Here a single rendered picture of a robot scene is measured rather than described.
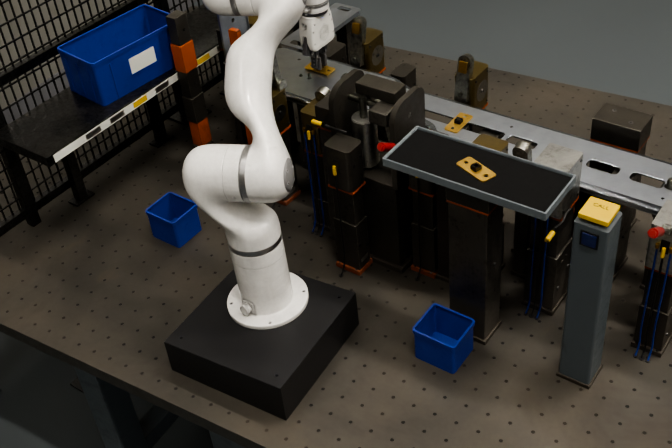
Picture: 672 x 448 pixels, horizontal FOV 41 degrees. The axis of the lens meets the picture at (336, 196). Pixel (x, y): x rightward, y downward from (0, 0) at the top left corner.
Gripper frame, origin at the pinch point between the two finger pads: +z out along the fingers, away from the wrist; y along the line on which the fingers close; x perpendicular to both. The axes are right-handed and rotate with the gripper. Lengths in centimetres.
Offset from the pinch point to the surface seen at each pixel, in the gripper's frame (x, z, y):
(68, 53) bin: 47, -13, -45
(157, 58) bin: 35.0, -4.9, -26.6
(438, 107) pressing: -38.6, 2.9, -1.1
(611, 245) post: -99, -6, -39
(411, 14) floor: 100, 103, 205
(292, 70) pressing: 6.8, 3.1, -3.8
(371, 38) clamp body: -7.7, -1.5, 14.8
